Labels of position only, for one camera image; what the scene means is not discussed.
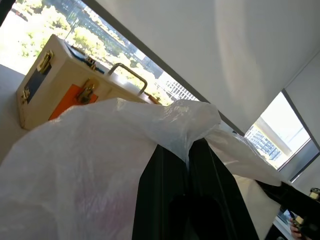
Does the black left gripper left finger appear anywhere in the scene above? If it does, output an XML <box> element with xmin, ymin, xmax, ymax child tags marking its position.
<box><xmin>131</xmin><ymin>144</ymin><xmax>189</xmax><ymax>240</ymax></box>

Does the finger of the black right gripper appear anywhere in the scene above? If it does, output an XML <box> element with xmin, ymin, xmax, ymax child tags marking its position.
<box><xmin>255</xmin><ymin>179</ymin><xmax>320</xmax><ymax>213</ymax></box>

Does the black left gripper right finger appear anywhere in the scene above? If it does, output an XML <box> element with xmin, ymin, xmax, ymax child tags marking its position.
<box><xmin>188</xmin><ymin>138</ymin><xmax>261</xmax><ymax>240</ymax></box>

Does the white translucent plastic bag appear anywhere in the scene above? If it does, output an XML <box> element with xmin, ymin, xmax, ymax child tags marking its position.
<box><xmin>0</xmin><ymin>96</ymin><xmax>293</xmax><ymax>240</ymax></box>

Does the beige case with brass latches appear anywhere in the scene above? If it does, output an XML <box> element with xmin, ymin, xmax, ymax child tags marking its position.
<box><xmin>15</xmin><ymin>33</ymin><xmax>162</xmax><ymax>131</ymax></box>

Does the grey small window frame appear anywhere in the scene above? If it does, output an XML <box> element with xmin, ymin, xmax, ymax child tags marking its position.
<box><xmin>276</xmin><ymin>87</ymin><xmax>320</xmax><ymax>184</ymax></box>

